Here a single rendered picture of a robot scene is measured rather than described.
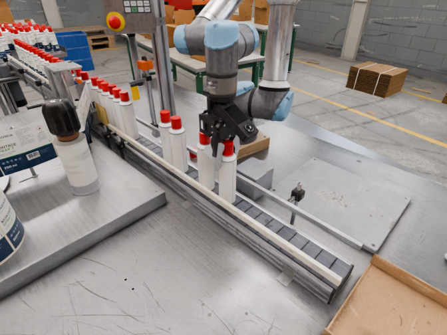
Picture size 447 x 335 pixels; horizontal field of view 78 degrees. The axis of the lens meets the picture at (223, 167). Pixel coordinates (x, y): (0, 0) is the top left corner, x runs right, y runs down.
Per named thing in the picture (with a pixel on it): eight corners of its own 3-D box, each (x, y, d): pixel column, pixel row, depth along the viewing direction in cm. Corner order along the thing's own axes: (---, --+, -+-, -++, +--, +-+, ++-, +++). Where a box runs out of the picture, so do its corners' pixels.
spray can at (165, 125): (161, 163, 102) (153, 111, 91) (172, 157, 105) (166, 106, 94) (169, 168, 99) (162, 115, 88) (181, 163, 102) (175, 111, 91)
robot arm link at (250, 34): (222, 21, 74) (202, 26, 66) (262, 22, 70) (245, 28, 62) (223, 52, 79) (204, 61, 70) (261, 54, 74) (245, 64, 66)
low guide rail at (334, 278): (108, 128, 122) (107, 123, 121) (110, 127, 123) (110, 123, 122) (338, 286, 60) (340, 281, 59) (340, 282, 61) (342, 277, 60)
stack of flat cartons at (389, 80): (344, 86, 439) (349, 66, 421) (362, 80, 467) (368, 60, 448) (384, 98, 397) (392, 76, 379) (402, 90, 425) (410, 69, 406)
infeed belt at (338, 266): (64, 104, 159) (62, 98, 157) (79, 101, 164) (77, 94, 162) (332, 299, 63) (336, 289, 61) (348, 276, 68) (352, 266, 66)
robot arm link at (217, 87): (244, 74, 65) (219, 82, 60) (243, 93, 68) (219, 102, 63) (221, 68, 69) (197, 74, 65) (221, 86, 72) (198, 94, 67)
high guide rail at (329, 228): (121, 112, 124) (120, 109, 123) (124, 111, 124) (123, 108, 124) (359, 250, 61) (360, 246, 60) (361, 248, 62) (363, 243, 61)
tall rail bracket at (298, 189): (276, 233, 81) (283, 189, 71) (290, 221, 85) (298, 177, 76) (285, 239, 79) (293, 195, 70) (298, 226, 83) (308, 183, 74)
